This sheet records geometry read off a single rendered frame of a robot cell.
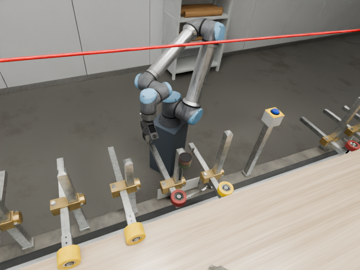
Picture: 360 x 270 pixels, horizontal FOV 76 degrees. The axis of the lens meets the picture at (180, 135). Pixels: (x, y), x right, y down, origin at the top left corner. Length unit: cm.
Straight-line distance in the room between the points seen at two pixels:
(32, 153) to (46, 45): 144
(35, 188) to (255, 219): 195
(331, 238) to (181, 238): 69
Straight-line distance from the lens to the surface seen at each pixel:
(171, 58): 153
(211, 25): 165
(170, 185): 125
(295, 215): 131
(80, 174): 248
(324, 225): 136
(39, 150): 283
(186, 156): 106
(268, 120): 127
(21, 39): 353
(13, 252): 143
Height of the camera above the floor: 190
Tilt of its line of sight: 43 degrees down
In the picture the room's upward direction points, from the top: 7 degrees clockwise
